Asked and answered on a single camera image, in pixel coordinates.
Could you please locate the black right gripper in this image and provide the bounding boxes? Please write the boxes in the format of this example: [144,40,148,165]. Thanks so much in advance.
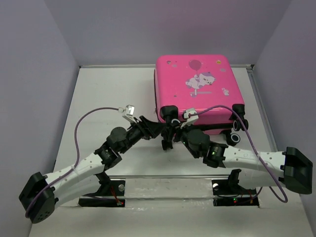
[165,119,199,158]

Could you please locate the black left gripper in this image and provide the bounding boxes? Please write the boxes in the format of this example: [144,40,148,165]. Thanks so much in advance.
[118,116,166,154]

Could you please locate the pink suitcase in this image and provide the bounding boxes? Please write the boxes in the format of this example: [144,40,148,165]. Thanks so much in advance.
[154,54,249,146]

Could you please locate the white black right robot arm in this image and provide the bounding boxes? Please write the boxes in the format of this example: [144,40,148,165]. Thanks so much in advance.
[161,125,313,195]

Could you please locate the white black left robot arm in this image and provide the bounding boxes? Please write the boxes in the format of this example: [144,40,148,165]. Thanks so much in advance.
[19,116,166,224]

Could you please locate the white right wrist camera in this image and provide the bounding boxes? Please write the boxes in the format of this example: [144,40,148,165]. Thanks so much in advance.
[180,108,198,129]

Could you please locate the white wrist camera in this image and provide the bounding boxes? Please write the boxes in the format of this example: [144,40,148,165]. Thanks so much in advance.
[118,105,136,123]
[180,108,198,129]

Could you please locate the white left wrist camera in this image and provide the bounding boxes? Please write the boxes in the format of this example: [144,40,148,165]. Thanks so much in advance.
[118,105,136,123]

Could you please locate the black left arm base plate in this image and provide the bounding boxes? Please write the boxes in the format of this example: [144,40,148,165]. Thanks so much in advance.
[78,180,125,208]

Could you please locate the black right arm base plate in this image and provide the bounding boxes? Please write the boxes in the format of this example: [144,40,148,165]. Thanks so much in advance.
[212,179,259,207]

